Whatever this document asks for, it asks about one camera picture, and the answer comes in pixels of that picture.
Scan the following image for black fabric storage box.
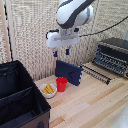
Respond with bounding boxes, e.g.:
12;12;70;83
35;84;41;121
0;59;52;128

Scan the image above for beige woven folding screen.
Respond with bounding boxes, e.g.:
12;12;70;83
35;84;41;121
0;0;128;82

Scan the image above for red plastic cup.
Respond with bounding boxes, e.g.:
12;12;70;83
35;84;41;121
55;76;69;93

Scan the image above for black wire oven rack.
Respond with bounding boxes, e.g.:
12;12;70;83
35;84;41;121
80;63;112;85

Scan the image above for white bowl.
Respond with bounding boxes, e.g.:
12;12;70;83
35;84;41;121
39;83;58;99

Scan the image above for dark blue flat box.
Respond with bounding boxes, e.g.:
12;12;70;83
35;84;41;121
54;59;84;87

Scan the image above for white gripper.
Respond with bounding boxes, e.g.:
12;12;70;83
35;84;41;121
45;27;81;58

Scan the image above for yellow food pieces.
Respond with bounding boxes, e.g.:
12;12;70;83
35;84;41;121
41;84;56;95

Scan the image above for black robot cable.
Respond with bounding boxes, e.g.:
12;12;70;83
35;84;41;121
79;14;128;38

